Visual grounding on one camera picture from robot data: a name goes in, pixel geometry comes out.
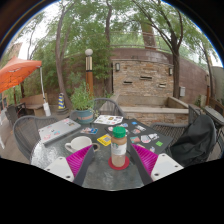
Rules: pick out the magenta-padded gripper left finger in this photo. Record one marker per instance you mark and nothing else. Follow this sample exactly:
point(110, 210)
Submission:
point(78, 160)

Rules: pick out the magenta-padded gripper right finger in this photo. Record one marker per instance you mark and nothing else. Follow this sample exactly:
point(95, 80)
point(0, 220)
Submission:
point(146, 160)

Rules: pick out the green-capped coffee drink bottle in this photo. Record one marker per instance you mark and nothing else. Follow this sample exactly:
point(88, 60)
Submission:
point(119, 150)

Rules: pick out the white ceramic mug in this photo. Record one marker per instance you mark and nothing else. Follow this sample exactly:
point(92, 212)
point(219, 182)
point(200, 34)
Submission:
point(78, 143)

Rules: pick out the black laptop with stickers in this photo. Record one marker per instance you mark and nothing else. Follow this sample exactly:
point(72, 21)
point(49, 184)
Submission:
point(146, 136)

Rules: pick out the colourful sticker card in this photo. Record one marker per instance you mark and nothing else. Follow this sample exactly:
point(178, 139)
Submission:
point(89, 130)

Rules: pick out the silver laptop with stickers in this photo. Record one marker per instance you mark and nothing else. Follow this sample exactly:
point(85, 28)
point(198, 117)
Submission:
point(58, 130)

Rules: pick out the grey mesh patio chair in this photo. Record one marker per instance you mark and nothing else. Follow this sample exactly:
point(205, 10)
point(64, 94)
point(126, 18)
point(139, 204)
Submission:
point(106, 106)
point(165, 128)
point(26, 133)

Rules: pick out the white sticker sheet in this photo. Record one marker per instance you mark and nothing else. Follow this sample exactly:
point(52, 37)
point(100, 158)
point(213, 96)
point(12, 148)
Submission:
point(108, 120)

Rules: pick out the black jacket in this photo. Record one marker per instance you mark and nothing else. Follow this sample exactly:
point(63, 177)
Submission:
point(195, 140)

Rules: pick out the potted plant in blue pot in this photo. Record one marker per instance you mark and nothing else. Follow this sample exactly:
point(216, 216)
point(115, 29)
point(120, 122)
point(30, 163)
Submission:
point(82, 100)

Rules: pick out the blue yellow striped cone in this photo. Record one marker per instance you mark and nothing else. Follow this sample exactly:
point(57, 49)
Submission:
point(61, 101)

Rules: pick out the wooden bench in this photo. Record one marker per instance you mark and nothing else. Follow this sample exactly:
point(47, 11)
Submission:
point(33, 101)

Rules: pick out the round dark patio table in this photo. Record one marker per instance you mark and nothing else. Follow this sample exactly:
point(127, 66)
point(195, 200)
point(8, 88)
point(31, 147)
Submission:
point(215, 115)

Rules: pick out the green leafy tree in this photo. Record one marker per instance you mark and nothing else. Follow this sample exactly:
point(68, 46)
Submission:
point(60, 66)
point(109, 33)
point(176, 73)

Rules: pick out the orange patio umbrella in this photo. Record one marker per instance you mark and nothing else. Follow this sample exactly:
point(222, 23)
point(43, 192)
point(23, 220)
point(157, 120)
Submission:
point(16, 71)

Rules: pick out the grey electrical wall box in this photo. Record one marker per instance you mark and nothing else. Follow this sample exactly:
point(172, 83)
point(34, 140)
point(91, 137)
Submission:
point(182, 91)

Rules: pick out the globe-topped lamp post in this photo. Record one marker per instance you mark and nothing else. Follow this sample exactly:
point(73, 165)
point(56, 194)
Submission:
point(89, 73)

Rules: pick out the slim wooden lamp post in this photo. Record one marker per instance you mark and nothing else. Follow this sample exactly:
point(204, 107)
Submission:
point(208, 95)

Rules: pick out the wall lantern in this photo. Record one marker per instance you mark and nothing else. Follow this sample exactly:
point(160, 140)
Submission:
point(117, 66)
point(170, 71)

